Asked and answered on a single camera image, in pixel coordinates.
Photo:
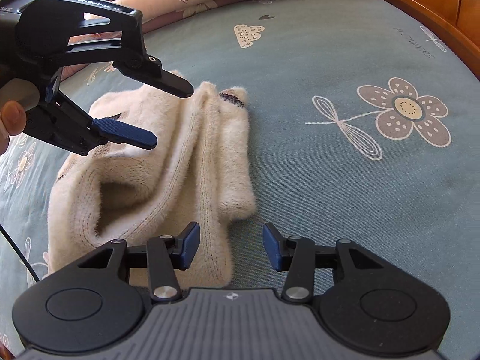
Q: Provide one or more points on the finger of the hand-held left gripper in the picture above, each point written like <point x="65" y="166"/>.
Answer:
<point x="127" y="135"/>
<point x="176" y="86"/>

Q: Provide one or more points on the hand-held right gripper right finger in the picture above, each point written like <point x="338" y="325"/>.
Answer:
<point x="273" y="247"/>

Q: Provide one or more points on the wooden headboard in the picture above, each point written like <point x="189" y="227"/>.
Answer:
<point x="450" y="7"/>

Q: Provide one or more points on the cream fuzzy knit sweater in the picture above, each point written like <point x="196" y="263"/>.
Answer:
<point x="150" y="180"/>

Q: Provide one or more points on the blue floral bed sheet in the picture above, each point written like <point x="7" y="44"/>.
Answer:
<point x="337" y="195"/>

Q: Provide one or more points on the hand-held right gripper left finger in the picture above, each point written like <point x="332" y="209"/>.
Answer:
<point x="189" y="243"/>

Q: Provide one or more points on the person's left hand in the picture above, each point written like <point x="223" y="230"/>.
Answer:
<point x="13" y="120"/>

